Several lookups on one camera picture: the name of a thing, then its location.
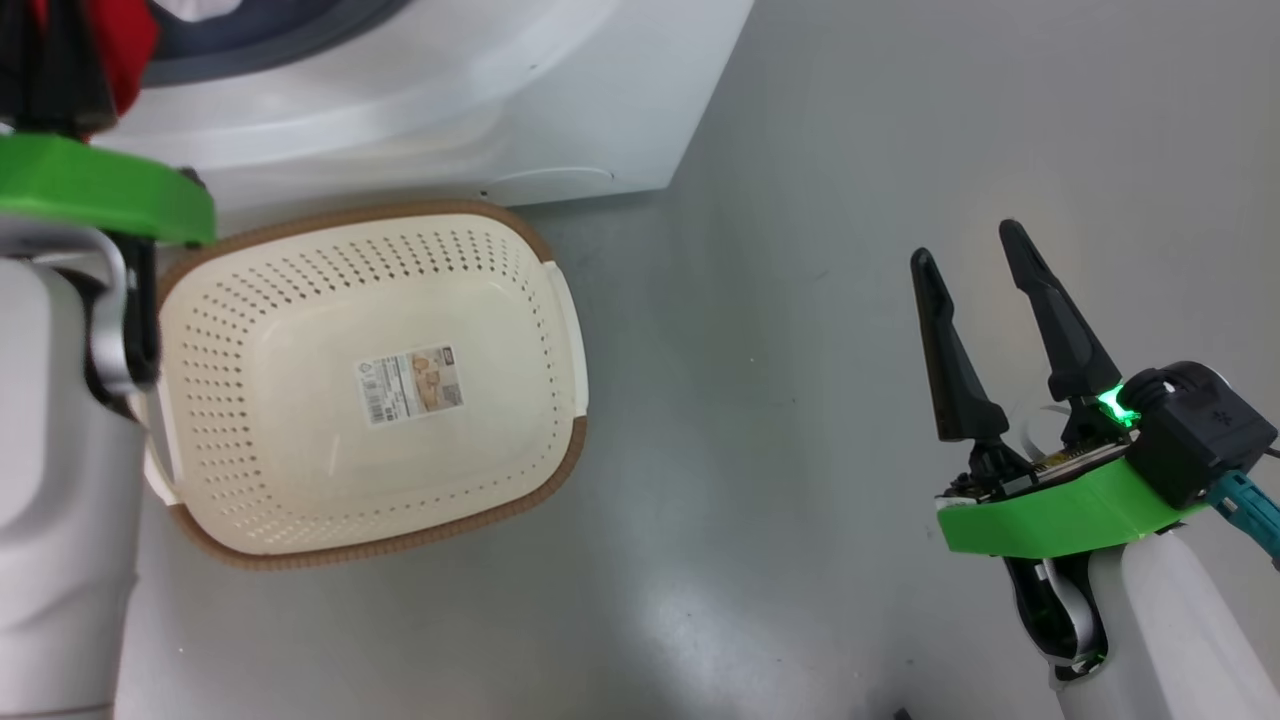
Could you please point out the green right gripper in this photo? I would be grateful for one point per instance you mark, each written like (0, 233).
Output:
(1060, 515)

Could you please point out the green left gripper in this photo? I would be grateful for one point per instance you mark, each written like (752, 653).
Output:
(90, 185)

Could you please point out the red and white garment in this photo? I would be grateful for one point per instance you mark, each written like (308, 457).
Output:
(130, 50)

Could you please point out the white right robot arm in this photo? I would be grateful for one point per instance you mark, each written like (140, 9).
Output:
(1170, 640)

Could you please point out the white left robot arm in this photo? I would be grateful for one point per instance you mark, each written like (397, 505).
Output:
(50, 500)

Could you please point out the grey rubber door gasket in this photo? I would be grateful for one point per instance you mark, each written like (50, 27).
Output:
(260, 45)

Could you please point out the white front-loading washing machine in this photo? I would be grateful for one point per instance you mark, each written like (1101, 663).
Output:
(500, 90)

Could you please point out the cream basket with brown rim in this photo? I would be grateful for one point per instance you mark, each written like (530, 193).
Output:
(300, 470)

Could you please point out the paper label inside basket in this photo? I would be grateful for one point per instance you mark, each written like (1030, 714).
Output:
(410, 385)

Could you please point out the round filter hatch cover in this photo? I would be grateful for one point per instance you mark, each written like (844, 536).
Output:
(550, 185)

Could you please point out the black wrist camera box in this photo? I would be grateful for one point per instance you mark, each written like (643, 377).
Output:
(1200, 430)

